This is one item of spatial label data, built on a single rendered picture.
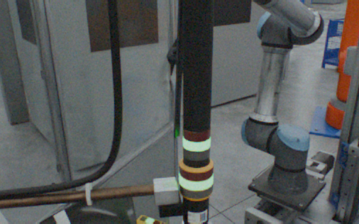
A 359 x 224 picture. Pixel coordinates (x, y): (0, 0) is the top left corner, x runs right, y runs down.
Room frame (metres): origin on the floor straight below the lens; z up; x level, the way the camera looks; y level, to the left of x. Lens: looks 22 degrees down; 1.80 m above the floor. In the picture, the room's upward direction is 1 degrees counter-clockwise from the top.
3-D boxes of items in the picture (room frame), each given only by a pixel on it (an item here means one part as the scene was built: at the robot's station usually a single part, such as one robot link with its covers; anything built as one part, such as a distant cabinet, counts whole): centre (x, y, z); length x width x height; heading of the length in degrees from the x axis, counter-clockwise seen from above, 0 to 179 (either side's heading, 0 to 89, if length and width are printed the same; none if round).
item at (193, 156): (0.37, -0.02, 1.60); 0.03 x 0.03 x 0.01
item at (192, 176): (0.37, -0.02, 1.57); 0.04 x 0.04 x 0.01
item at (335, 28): (6.86, -3.70, 0.49); 1.27 x 0.88 x 0.98; 126
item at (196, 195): (0.37, -0.02, 1.54); 0.04 x 0.04 x 0.01
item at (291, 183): (1.12, -0.42, 1.09); 0.15 x 0.15 x 0.10
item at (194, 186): (0.37, -0.02, 1.56); 0.04 x 0.04 x 0.01
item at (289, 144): (1.13, -0.42, 1.20); 0.13 x 0.12 x 0.14; 43
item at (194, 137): (0.37, -0.02, 1.62); 0.03 x 0.03 x 0.01
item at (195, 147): (0.37, -0.02, 1.61); 0.03 x 0.03 x 0.01
